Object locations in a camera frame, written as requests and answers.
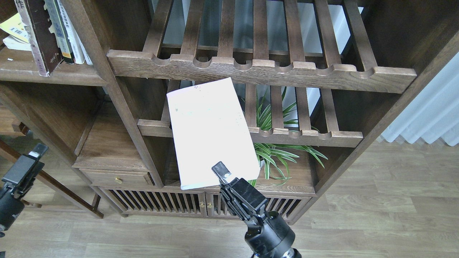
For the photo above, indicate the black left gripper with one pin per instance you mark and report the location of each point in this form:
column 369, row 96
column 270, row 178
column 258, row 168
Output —
column 21, row 174

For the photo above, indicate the white curtain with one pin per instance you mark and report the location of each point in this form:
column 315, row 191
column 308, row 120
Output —
column 433, row 114

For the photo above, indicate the white purple paperback book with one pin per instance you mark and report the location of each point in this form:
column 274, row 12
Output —
column 208, row 127

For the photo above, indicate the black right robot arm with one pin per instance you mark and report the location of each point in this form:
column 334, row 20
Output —
column 268, row 235

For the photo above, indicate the brass drawer knob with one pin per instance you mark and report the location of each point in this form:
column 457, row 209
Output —
column 118, row 180

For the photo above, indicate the green spider plant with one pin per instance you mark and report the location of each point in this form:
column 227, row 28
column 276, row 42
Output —
column 266, row 115

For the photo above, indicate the green yellow paperback book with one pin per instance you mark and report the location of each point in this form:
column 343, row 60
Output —
column 18, row 37

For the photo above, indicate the dark wooden bookshelf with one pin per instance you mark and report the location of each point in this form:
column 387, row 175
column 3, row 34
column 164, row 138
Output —
column 360, row 61

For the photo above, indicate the maroon thick book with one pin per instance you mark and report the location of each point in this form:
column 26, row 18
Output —
column 37, row 23

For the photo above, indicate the thin white upright book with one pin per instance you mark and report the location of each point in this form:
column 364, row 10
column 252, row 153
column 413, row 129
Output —
column 87, row 58

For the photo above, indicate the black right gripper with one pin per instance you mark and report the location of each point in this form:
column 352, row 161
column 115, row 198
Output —
column 268, row 236

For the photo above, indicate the dark spine upright book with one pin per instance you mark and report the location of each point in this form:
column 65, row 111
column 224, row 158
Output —
column 60, row 31

